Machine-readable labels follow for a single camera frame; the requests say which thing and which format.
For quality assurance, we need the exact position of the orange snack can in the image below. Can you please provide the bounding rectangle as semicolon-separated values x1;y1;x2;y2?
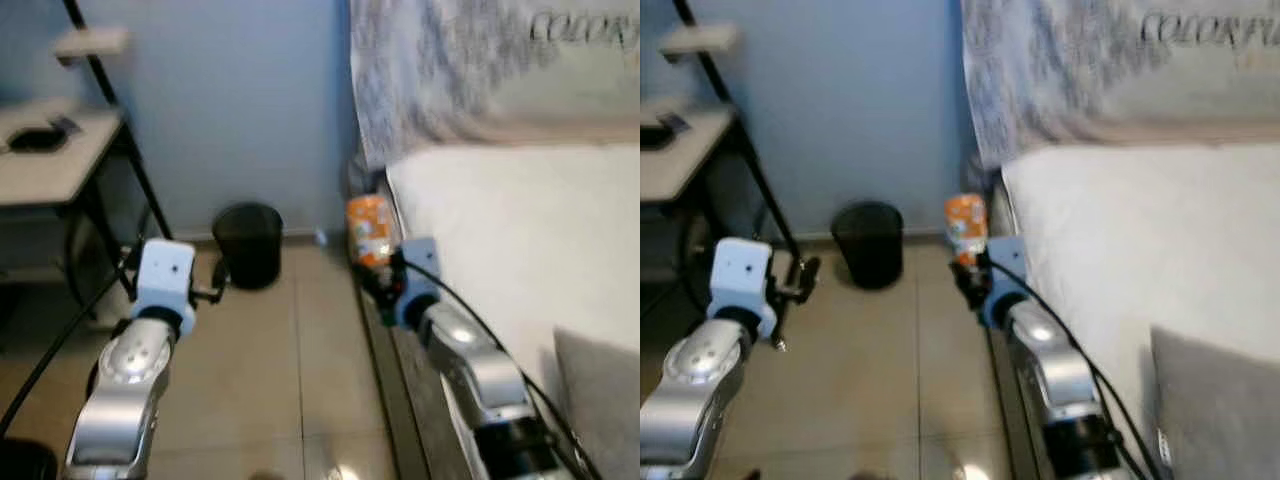
945;193;989;267
345;195;393;269

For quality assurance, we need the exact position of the grey pillow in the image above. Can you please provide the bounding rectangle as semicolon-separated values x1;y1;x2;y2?
1150;328;1280;480
553;328;641;480

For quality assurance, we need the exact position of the black waste bin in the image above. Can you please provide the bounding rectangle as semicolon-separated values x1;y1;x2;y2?
212;203;284;291
832;201;905;291

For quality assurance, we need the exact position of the grey quilted bed base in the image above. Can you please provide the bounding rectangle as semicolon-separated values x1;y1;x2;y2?
985;165;1046;480
345;155;441;480

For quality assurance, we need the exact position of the white quilted mattress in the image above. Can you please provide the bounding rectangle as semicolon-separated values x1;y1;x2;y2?
385;143;641;421
1000;143;1280;471

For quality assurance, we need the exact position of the white desk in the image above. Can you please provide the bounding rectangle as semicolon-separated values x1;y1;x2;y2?
640;98;737;204
0;98;129;208

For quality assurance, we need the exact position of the black desk item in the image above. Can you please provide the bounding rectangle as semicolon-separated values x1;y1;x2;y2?
5;118;81;154
640;113;691;151

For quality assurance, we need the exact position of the white grey patterned duvet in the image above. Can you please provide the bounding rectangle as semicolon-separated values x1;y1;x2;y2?
348;0;641;171
960;0;1280;169

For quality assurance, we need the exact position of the white shelf board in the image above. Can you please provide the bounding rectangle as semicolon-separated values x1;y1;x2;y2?
55;27;131;61
658;22;739;57

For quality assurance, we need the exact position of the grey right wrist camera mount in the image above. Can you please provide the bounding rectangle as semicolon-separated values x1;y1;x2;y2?
980;235;1031;331
395;237;446;331

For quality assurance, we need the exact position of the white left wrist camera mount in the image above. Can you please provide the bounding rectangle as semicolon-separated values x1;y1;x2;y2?
708;237;779;339
133;238;198;336

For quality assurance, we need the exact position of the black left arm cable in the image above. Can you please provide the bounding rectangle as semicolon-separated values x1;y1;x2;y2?
0;240;141;441

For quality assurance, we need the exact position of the black metal shelf frame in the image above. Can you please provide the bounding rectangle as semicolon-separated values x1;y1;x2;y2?
62;0;176;243
675;0;803;263

